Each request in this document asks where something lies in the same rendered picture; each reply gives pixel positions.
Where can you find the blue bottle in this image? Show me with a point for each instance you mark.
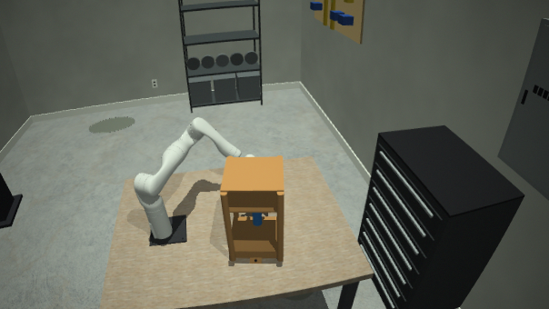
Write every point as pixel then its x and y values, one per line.
pixel 257 219

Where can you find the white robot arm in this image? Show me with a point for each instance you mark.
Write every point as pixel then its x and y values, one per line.
pixel 148 187

